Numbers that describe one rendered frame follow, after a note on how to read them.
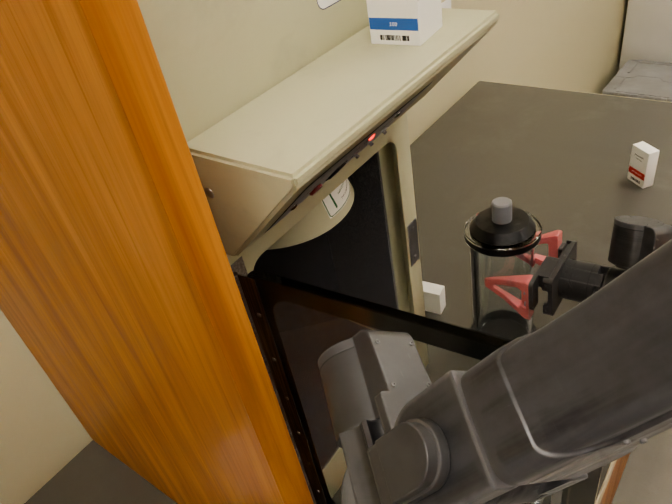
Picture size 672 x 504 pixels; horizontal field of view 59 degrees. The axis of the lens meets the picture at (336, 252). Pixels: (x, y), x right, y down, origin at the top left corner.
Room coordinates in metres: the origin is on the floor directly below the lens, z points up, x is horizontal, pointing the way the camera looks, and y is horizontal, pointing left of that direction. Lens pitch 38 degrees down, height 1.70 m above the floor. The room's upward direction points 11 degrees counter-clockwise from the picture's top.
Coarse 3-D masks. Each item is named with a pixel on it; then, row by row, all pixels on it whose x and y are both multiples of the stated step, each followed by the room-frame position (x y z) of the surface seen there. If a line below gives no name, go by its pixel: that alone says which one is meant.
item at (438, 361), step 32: (288, 288) 0.37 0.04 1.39; (320, 288) 0.36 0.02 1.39; (288, 320) 0.38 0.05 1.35; (320, 320) 0.35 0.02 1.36; (352, 320) 0.33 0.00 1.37; (384, 320) 0.32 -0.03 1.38; (416, 320) 0.30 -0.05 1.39; (288, 352) 0.38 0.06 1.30; (320, 352) 0.36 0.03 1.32; (448, 352) 0.29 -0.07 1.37; (480, 352) 0.27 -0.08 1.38; (320, 384) 0.37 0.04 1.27; (320, 416) 0.37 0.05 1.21; (320, 448) 0.38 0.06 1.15; (320, 480) 0.39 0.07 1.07
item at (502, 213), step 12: (492, 204) 0.67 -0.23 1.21; (504, 204) 0.66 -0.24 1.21; (480, 216) 0.68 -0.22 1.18; (492, 216) 0.66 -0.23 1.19; (504, 216) 0.65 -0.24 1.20; (516, 216) 0.66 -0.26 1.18; (528, 216) 0.66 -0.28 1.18; (480, 228) 0.65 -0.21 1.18; (492, 228) 0.65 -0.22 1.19; (504, 228) 0.64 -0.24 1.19; (516, 228) 0.64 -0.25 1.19; (528, 228) 0.64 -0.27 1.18; (480, 240) 0.64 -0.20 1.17; (492, 240) 0.63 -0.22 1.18; (504, 240) 0.62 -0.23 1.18; (516, 240) 0.62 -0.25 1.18
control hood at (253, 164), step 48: (336, 48) 0.55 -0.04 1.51; (384, 48) 0.53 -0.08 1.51; (432, 48) 0.50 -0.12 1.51; (288, 96) 0.46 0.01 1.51; (336, 96) 0.44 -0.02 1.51; (384, 96) 0.42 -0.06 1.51; (192, 144) 0.41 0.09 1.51; (240, 144) 0.39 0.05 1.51; (288, 144) 0.38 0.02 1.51; (336, 144) 0.37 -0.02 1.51; (240, 192) 0.37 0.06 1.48; (288, 192) 0.34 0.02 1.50; (240, 240) 0.38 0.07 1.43
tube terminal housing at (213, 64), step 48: (144, 0) 0.42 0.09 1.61; (192, 0) 0.45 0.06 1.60; (240, 0) 0.48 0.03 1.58; (288, 0) 0.52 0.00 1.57; (192, 48) 0.44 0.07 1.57; (240, 48) 0.47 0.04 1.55; (288, 48) 0.51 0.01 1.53; (192, 96) 0.43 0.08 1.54; (240, 96) 0.46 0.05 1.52; (384, 144) 0.60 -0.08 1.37; (384, 192) 0.64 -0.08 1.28
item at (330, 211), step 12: (348, 180) 0.62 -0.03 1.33; (336, 192) 0.57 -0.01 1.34; (348, 192) 0.59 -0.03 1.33; (324, 204) 0.55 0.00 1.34; (336, 204) 0.56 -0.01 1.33; (348, 204) 0.57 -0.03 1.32; (312, 216) 0.54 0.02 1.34; (324, 216) 0.54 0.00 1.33; (336, 216) 0.55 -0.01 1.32; (300, 228) 0.53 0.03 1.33; (312, 228) 0.53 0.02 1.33; (324, 228) 0.54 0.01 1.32; (288, 240) 0.52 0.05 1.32; (300, 240) 0.52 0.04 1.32
